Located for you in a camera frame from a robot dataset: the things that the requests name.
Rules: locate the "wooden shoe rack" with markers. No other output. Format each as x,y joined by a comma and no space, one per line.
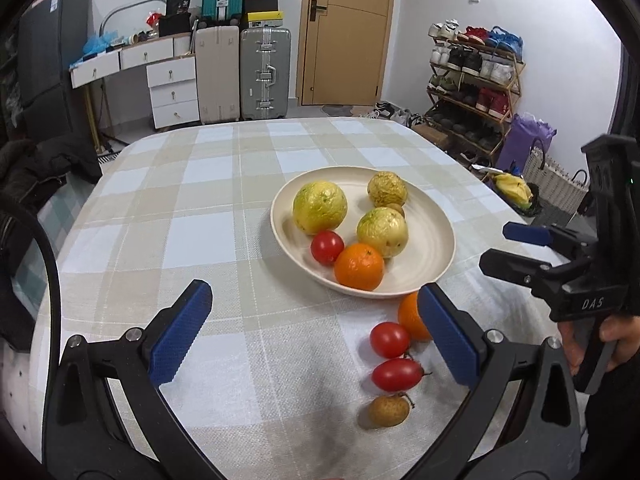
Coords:
475,86

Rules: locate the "beige suitcase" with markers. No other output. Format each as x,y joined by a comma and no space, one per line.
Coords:
217,61

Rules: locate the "person's right hand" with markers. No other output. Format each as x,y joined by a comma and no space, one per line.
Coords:
622,329

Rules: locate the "black refrigerator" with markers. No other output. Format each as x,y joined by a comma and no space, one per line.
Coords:
50,39

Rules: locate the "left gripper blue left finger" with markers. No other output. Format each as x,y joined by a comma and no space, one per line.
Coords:
106,418

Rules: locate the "black jacket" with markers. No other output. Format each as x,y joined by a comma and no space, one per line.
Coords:
31,172

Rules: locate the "white wicker basket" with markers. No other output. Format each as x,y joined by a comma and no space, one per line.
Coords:
555,186

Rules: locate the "small brown longan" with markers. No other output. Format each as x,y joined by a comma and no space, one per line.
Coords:
390,411

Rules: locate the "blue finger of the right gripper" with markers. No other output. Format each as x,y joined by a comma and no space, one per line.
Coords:
545,272
565,242

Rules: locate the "yellow guava left in plate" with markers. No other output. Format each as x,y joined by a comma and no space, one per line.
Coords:
319,206

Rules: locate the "orange in plate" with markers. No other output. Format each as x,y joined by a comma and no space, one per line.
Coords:
359,266

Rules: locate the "white drawer desk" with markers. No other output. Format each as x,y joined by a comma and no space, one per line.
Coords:
153,81

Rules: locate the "stacked shoe boxes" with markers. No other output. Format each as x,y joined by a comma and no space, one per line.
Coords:
261,13

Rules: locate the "purple bag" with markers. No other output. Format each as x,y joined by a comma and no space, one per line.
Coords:
526,131

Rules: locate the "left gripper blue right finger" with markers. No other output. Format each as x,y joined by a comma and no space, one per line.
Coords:
520,417

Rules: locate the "orange mandarin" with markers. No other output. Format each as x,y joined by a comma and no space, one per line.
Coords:
409,317

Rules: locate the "wooden door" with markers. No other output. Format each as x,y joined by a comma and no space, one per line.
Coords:
342,51

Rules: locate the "wrinkled yellow-green guava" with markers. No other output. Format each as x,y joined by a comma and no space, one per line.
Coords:
387,188

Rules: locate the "red cherry tomato with stem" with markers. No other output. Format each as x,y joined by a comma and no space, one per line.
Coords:
398,374

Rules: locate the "silver suitcase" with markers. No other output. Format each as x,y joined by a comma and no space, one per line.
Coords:
265,62

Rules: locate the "cherry tomato in plate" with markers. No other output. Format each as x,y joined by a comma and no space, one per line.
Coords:
326,247

